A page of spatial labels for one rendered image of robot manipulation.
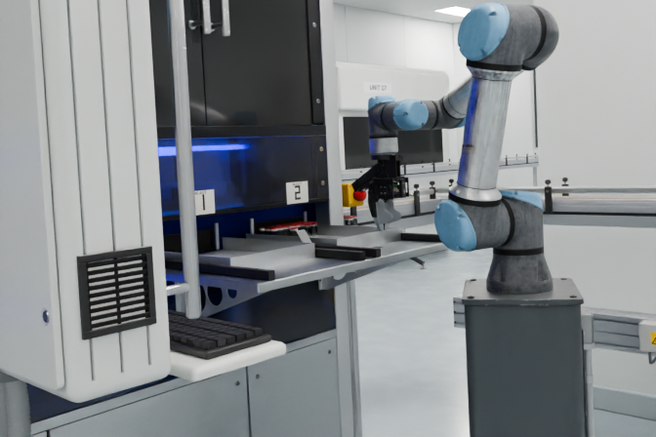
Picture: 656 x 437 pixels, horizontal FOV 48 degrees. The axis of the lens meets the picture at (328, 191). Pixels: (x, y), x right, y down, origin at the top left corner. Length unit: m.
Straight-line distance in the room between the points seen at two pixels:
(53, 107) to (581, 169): 2.53
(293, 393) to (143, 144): 1.20
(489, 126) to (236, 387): 0.94
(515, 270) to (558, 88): 1.67
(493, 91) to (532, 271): 0.43
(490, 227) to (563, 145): 1.67
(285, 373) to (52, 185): 1.20
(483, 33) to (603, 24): 1.73
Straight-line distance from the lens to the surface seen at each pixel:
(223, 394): 1.98
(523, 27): 1.58
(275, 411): 2.12
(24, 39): 1.09
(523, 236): 1.73
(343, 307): 2.26
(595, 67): 3.24
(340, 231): 2.16
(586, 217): 2.59
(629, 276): 3.23
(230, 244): 1.99
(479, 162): 1.61
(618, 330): 2.64
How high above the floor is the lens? 1.13
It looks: 3 degrees down
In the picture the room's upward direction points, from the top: 3 degrees counter-clockwise
